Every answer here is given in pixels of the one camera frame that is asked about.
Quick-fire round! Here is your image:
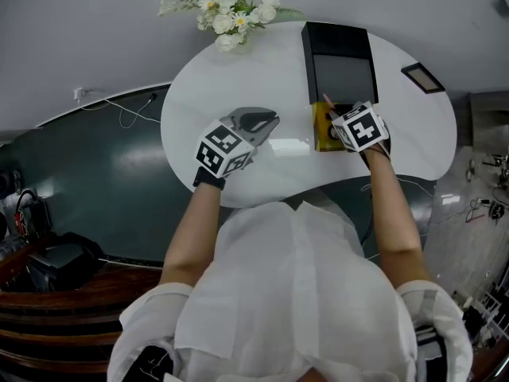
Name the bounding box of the white shirt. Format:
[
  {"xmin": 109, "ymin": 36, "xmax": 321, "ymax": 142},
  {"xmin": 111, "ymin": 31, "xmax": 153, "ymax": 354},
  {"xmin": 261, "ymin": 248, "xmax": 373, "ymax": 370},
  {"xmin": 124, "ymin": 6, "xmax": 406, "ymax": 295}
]
[{"xmin": 106, "ymin": 200, "xmax": 475, "ymax": 382}]

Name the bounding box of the black box with yellow inside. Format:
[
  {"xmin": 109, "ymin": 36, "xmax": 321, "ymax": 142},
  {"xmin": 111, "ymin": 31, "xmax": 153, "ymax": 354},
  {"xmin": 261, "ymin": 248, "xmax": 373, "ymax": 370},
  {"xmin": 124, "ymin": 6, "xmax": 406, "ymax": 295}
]
[{"xmin": 301, "ymin": 21, "xmax": 379, "ymax": 153}]

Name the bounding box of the black picture frame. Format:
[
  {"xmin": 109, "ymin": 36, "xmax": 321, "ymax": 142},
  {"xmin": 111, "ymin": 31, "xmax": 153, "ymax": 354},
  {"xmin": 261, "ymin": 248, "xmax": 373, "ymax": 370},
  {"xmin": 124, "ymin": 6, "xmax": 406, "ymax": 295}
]
[{"xmin": 400, "ymin": 62, "xmax": 446, "ymax": 96}]

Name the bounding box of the white flower bouquet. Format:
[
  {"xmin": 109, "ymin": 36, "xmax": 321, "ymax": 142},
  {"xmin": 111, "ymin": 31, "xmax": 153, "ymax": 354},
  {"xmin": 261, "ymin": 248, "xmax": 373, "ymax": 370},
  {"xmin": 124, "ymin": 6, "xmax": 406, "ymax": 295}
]
[{"xmin": 157, "ymin": 0, "xmax": 305, "ymax": 53}]

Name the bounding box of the person's left forearm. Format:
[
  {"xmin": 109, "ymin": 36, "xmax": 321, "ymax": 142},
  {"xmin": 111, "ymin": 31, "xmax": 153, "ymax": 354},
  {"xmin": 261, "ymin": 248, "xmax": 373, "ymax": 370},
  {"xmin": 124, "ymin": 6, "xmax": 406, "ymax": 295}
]
[{"xmin": 159, "ymin": 179, "xmax": 226, "ymax": 290}]

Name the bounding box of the white cable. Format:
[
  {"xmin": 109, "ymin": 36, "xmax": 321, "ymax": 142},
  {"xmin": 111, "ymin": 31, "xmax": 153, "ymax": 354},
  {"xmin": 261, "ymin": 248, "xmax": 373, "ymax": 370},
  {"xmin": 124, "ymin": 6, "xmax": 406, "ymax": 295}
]
[{"xmin": 78, "ymin": 93, "xmax": 162, "ymax": 130}]

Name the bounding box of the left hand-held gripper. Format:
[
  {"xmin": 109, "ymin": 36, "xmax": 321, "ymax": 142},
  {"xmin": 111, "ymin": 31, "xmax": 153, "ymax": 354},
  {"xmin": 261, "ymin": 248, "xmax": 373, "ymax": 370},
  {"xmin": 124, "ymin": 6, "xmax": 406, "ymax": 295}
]
[{"xmin": 194, "ymin": 107, "xmax": 282, "ymax": 179}]

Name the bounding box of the dark wooden furniture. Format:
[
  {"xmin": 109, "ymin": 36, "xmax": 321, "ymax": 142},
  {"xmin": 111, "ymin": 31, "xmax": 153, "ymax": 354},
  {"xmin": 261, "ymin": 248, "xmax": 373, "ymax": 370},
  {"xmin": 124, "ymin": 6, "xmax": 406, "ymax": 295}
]
[{"xmin": 0, "ymin": 232, "xmax": 165, "ymax": 382}]

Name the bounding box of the black bag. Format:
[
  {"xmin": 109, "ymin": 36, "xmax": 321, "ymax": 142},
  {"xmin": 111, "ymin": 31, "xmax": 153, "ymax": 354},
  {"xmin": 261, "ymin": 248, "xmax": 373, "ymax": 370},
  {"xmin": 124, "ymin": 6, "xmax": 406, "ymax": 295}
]
[{"xmin": 26, "ymin": 231, "xmax": 105, "ymax": 293}]

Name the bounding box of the black wrist strap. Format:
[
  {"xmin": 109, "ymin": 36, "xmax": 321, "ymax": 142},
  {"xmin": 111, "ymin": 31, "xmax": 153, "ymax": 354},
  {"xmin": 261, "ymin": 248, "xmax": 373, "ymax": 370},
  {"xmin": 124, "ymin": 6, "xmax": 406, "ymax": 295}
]
[{"xmin": 192, "ymin": 166, "xmax": 227, "ymax": 191}]

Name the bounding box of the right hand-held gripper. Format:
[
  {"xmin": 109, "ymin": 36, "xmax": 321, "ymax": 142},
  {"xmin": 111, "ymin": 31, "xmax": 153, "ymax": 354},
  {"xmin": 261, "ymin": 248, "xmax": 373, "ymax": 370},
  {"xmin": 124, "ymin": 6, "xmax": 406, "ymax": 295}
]
[{"xmin": 331, "ymin": 100, "xmax": 390, "ymax": 154}]

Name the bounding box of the person's right forearm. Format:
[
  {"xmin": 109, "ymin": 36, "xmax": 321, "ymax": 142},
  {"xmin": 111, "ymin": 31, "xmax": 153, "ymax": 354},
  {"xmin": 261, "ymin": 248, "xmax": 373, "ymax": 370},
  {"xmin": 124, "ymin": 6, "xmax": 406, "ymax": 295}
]
[{"xmin": 362, "ymin": 147, "xmax": 433, "ymax": 290}]

